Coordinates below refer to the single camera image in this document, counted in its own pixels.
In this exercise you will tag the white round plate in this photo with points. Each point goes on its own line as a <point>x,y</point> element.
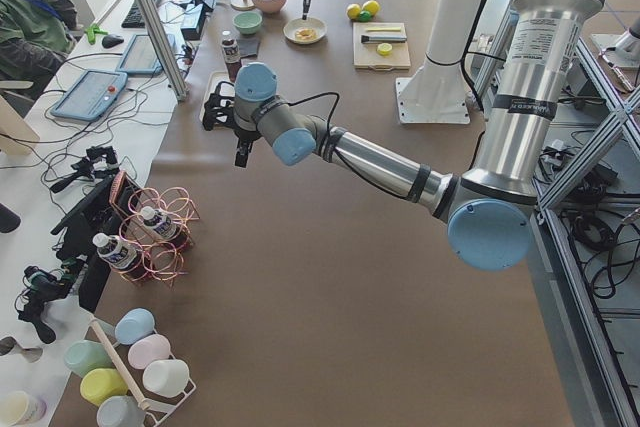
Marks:
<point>294,24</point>

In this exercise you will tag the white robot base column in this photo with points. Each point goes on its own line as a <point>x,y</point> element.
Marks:
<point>436,92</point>

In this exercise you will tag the twisted glazed donut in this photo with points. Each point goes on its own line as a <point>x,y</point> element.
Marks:
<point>305,34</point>

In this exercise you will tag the cream rabbit tray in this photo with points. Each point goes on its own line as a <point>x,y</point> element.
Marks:
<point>234,105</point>

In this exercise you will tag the tea bottle on tray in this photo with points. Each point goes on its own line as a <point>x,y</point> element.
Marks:
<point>231,54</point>

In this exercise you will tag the yellow lemon near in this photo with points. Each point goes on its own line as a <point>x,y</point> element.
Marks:
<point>353,10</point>

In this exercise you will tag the yellow lemon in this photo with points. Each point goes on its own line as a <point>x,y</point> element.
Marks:
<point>372,7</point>
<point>353,10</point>

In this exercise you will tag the green lime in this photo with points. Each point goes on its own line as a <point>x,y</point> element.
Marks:
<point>365,16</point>

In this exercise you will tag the mint green bowl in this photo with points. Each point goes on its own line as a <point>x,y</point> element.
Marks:
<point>248,22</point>

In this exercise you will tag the yellow lemon far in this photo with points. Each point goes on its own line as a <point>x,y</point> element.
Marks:
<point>372,7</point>

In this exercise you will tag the yellow plastic knife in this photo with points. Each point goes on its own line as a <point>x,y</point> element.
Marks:
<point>383,29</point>

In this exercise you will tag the grey folded cloth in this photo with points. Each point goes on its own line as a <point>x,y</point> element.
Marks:
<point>248,46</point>

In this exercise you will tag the wooden cutting board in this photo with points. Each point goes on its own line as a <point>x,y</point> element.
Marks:
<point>366,57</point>

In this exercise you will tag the half lemon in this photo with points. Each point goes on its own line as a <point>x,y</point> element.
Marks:
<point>384,49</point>

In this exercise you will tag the tea bottle in rack upper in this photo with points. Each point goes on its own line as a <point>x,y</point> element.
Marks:
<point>163,226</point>

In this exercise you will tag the tea bottle in rack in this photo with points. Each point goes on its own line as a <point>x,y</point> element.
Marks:
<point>163,226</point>
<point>123,256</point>

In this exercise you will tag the teach pendant far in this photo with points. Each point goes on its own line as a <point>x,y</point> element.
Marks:
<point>139,57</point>

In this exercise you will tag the teach pendant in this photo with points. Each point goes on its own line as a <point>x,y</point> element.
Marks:
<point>139,57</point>
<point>91,95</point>

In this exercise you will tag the teach pendant near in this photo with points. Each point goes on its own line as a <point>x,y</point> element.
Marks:
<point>91,95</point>

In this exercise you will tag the tea bottle in rack lower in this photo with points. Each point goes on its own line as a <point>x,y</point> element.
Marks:
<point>123,256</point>

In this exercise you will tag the black computer mouse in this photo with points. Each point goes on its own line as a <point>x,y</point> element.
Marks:
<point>111,40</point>

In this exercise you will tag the blue cup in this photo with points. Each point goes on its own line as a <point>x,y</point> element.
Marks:
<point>135,325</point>

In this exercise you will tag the pink cup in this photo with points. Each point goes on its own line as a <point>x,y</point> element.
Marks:
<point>147,350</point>

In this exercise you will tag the seated person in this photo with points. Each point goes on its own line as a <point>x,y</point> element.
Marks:
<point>36,39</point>

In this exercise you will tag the white cup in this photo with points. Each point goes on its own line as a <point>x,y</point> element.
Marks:
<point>167,378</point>

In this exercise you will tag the green cup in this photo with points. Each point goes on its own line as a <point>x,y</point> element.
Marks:
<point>84,356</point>

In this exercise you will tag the white cup rack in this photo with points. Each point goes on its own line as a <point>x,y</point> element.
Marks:
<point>158,408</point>

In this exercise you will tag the yellow cup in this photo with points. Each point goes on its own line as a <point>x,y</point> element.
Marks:
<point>102,383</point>

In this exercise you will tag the grey cup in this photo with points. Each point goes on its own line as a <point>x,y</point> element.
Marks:
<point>120,411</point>

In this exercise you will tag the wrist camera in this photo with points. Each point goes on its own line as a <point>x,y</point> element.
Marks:
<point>218,109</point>

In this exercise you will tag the copper wire bottle rack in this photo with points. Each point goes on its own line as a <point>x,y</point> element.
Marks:
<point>162,261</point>

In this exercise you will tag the aluminium frame post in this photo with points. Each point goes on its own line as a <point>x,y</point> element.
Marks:
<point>163,48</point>

